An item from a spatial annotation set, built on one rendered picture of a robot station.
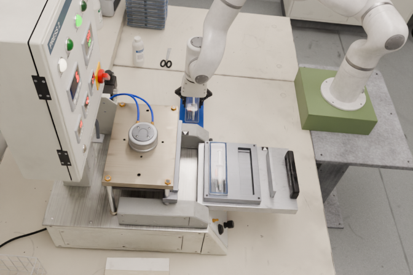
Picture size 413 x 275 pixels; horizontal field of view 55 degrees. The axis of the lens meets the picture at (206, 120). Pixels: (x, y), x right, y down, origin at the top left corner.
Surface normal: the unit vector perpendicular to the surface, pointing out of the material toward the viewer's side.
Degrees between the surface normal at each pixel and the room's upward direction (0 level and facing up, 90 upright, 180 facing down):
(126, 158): 0
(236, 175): 0
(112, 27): 0
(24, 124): 90
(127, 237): 90
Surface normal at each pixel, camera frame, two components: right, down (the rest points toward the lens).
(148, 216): 0.00, 0.77
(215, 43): 0.40, 0.07
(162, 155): 0.10, -0.64
